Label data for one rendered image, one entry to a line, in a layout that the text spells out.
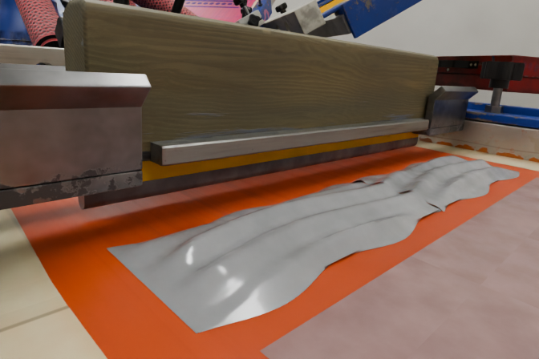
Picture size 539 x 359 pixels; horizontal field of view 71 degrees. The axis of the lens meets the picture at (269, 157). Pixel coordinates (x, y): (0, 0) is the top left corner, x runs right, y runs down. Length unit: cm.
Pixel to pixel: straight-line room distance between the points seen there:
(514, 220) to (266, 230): 16
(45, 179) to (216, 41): 11
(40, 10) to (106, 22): 51
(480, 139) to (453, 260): 33
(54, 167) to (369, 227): 14
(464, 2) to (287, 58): 220
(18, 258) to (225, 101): 13
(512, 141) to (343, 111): 25
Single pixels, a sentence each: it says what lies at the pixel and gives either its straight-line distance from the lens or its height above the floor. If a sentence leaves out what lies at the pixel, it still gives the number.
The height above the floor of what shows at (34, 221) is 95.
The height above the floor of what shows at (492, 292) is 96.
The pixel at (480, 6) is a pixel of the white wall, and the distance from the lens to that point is 240.
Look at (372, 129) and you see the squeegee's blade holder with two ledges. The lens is 33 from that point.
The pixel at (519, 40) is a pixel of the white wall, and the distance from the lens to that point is 232.
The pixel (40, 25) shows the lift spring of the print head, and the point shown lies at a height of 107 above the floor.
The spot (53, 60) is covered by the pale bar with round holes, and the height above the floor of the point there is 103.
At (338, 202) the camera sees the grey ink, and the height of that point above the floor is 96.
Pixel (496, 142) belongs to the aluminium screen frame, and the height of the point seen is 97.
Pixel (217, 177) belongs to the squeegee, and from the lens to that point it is 25.
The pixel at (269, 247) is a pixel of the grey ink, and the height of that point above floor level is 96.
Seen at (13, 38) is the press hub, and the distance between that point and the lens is 99.
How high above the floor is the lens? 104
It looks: 13 degrees down
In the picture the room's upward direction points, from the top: 4 degrees clockwise
